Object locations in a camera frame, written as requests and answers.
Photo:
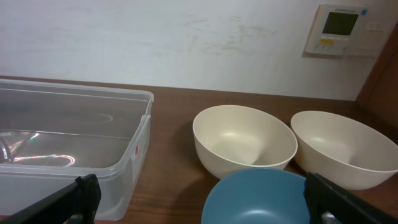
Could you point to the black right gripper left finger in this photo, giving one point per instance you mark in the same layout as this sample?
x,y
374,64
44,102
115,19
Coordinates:
x,y
75,203

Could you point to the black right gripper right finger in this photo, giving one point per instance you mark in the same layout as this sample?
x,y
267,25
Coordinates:
x,y
330,203

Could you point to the cream bowl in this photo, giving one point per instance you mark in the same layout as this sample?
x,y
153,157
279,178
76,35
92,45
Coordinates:
x,y
229,138
344,151

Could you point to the blue bowl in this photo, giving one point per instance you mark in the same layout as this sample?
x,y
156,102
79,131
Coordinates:
x,y
257,196

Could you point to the clear plastic storage container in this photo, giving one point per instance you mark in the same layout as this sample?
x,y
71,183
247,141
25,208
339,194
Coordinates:
x,y
52,133

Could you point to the dark wooden door frame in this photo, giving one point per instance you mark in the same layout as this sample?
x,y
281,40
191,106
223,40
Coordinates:
x,y
379,92

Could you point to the white wall control panel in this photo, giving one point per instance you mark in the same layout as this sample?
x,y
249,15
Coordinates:
x,y
333,29

